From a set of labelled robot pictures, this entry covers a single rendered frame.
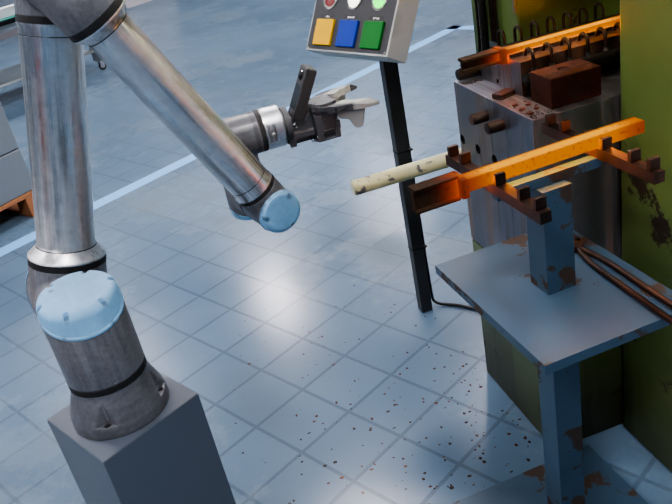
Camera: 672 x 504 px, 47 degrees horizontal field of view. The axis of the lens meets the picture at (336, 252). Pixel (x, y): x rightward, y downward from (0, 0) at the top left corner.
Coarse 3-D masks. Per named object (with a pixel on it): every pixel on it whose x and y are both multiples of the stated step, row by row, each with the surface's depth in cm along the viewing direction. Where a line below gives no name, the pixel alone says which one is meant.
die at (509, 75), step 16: (608, 16) 191; (592, 32) 175; (608, 32) 175; (560, 48) 171; (576, 48) 170; (592, 48) 171; (608, 48) 173; (512, 64) 171; (528, 64) 168; (544, 64) 170; (608, 64) 174; (496, 80) 181; (512, 80) 173
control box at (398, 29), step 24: (336, 0) 219; (360, 0) 212; (408, 0) 205; (312, 24) 227; (336, 24) 219; (360, 24) 212; (408, 24) 207; (312, 48) 226; (336, 48) 219; (360, 48) 212; (384, 48) 205; (408, 48) 209
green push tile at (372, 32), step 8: (368, 24) 209; (376, 24) 207; (384, 24) 205; (368, 32) 209; (376, 32) 207; (360, 40) 211; (368, 40) 209; (376, 40) 206; (368, 48) 209; (376, 48) 206
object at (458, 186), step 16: (608, 128) 135; (624, 128) 134; (640, 128) 136; (560, 144) 133; (576, 144) 132; (592, 144) 133; (512, 160) 131; (528, 160) 130; (544, 160) 131; (560, 160) 132; (448, 176) 127; (464, 176) 129; (480, 176) 128; (512, 176) 130; (416, 192) 125; (432, 192) 127; (448, 192) 128; (464, 192) 127; (416, 208) 127; (432, 208) 127
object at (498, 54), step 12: (588, 24) 178; (600, 24) 177; (612, 24) 178; (552, 36) 175; (564, 36) 175; (492, 48) 175; (504, 48) 172; (516, 48) 173; (468, 60) 170; (480, 60) 172; (492, 60) 173; (504, 60) 172; (468, 72) 172
